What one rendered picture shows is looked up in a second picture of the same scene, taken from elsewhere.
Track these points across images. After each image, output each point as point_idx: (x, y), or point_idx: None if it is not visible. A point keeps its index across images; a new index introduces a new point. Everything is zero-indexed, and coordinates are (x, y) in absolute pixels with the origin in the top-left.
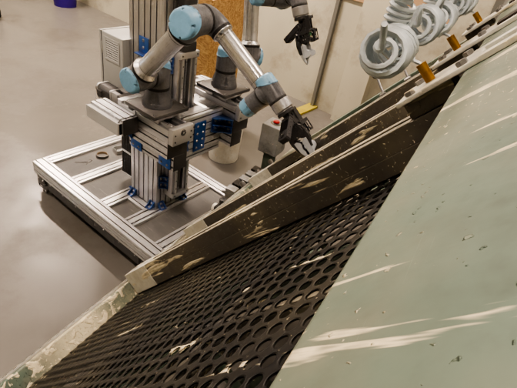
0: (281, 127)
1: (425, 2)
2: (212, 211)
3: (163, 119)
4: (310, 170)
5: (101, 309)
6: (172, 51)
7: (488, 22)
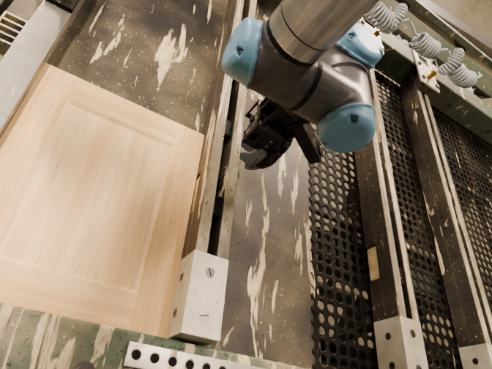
0: (310, 136)
1: (405, 16)
2: (401, 311)
3: None
4: (431, 139)
5: None
6: None
7: None
